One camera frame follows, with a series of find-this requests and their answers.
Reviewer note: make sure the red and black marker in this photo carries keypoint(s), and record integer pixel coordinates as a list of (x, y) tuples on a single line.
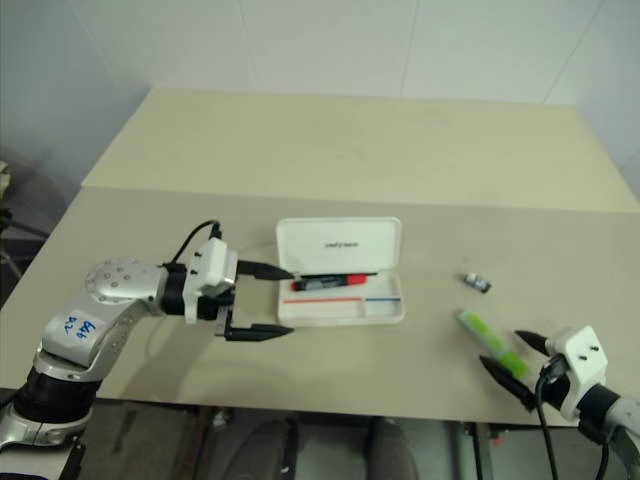
[(325, 284)]

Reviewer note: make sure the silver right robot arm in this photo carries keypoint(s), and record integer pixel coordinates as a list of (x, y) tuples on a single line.
[(622, 415)]

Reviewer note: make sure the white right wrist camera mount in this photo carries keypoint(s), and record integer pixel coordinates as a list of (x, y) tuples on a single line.
[(582, 357)]

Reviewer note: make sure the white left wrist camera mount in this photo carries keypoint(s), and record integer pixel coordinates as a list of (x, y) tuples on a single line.
[(212, 260)]

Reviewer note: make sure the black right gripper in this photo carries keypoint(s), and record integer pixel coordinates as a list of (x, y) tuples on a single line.
[(554, 387)]

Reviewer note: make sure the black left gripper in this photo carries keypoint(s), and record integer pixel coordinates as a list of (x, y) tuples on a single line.
[(212, 304)]

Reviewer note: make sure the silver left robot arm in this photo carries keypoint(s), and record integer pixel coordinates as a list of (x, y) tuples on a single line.
[(117, 285)]

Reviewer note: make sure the white plastic pencil case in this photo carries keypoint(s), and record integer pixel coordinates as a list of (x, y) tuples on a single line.
[(340, 250)]

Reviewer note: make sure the green highlighter marker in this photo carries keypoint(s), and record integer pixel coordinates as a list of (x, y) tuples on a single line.
[(487, 337)]

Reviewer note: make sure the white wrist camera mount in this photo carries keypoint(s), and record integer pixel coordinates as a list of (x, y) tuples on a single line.
[(212, 260), (582, 357)]

